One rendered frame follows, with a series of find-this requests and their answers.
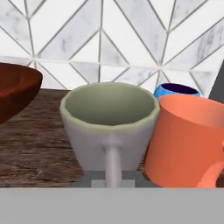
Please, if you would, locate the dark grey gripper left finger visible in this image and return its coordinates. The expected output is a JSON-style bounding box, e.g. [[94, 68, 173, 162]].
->
[[69, 170, 106, 189]]

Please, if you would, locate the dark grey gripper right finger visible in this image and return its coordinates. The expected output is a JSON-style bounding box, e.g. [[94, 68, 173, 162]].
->
[[120, 170, 160, 189]]

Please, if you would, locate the white cup with green inside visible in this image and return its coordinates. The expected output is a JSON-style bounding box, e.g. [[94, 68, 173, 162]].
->
[[59, 81, 161, 189]]

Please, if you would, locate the orange mug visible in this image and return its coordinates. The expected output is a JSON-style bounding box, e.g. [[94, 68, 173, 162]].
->
[[143, 94, 224, 189]]

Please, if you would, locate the blue cup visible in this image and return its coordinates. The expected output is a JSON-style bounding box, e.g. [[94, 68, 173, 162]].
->
[[153, 82, 202, 100]]

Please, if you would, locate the brown wooden bowl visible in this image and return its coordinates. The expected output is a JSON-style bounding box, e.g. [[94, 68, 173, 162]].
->
[[0, 61, 44, 125]]

